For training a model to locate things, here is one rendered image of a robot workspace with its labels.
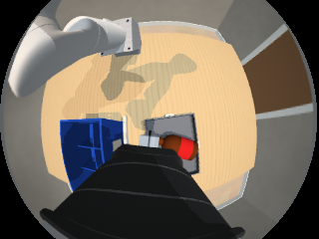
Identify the blue plastic crate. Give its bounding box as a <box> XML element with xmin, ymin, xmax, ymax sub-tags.
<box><xmin>60</xmin><ymin>118</ymin><xmax>124</xmax><ymax>192</ymax></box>

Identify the brown bottle with red label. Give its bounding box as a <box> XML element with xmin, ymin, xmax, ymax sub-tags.
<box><xmin>159</xmin><ymin>134</ymin><xmax>198</xmax><ymax>160</ymax></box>

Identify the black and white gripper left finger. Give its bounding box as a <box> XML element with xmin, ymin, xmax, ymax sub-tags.
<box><xmin>139</xmin><ymin>129</ymin><xmax>151</xmax><ymax>146</ymax></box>

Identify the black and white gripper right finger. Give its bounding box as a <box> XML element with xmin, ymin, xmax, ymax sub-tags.
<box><xmin>150</xmin><ymin>130</ymin><xmax>160</xmax><ymax>147</ymax></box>

